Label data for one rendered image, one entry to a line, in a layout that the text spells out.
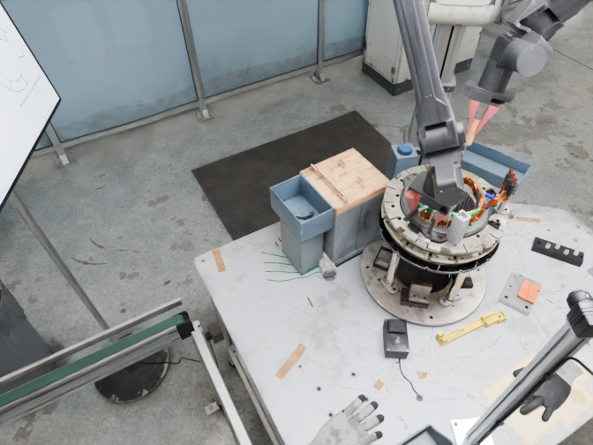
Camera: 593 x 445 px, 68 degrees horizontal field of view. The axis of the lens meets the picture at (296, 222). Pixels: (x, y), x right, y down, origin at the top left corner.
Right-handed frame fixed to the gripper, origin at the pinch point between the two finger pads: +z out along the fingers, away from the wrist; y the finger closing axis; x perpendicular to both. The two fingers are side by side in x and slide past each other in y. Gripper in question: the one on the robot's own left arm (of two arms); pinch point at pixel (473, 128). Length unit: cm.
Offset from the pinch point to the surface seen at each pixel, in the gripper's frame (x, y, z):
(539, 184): 190, 56, 70
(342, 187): 7.0, -26.6, 28.5
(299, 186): 8, -40, 34
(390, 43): 238, -69, 21
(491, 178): 29.6, 11.1, 20.0
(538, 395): -7, 40, 58
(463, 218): -4.7, 5.7, 19.3
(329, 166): 13.4, -33.6, 26.6
